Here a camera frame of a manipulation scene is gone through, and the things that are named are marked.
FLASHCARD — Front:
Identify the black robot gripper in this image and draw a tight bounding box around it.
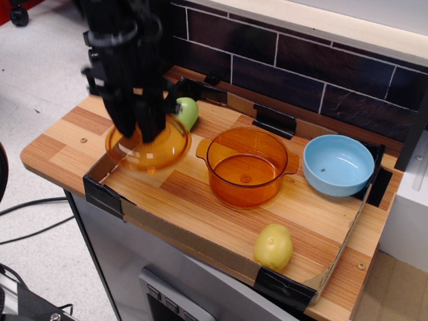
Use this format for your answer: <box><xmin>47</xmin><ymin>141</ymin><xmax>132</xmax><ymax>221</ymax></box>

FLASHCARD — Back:
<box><xmin>83</xmin><ymin>16</ymin><xmax>180</xmax><ymax>143</ymax></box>

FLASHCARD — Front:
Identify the orange transparent pot lid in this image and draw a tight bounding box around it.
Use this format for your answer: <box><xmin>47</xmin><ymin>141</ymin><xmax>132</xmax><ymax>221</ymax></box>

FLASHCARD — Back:
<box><xmin>105</xmin><ymin>116</ymin><xmax>191</xmax><ymax>173</ymax></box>

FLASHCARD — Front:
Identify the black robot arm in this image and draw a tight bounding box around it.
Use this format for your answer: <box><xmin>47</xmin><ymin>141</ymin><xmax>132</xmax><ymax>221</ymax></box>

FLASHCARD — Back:
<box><xmin>80</xmin><ymin>1</ymin><xmax>177</xmax><ymax>143</ymax></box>

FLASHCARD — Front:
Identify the orange transparent pot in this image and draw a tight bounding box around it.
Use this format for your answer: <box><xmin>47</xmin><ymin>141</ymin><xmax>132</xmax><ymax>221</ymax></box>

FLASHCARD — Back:
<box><xmin>196</xmin><ymin>127</ymin><xmax>299</xmax><ymax>207</ymax></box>

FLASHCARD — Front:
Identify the green plastic pear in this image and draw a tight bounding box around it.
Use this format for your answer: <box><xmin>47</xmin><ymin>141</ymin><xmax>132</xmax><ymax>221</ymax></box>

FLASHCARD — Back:
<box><xmin>177</xmin><ymin>97</ymin><xmax>199</xmax><ymax>130</ymax></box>

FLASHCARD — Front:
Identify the black chair base with casters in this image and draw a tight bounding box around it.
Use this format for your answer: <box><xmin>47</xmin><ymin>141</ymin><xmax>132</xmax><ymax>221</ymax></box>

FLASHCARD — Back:
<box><xmin>9</xmin><ymin>0</ymin><xmax>29</xmax><ymax>27</ymax></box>

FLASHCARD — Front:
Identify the yellow plastic potato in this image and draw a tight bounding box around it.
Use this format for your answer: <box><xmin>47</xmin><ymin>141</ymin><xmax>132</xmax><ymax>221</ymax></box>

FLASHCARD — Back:
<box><xmin>253</xmin><ymin>224</ymin><xmax>294</xmax><ymax>271</ymax></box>

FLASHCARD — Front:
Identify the light blue bowl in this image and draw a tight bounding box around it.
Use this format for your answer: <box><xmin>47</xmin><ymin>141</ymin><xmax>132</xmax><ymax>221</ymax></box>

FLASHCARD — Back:
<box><xmin>303</xmin><ymin>134</ymin><xmax>375</xmax><ymax>197</ymax></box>

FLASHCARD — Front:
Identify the cardboard fence with black tape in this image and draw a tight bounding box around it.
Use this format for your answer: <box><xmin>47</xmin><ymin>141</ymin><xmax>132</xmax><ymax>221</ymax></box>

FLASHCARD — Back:
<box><xmin>84</xmin><ymin>79</ymin><xmax>403</xmax><ymax>320</ymax></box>

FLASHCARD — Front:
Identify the black floor cable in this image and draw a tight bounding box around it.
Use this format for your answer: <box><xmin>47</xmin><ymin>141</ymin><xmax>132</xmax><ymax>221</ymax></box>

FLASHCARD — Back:
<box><xmin>0</xmin><ymin>197</ymin><xmax>76</xmax><ymax>245</ymax></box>

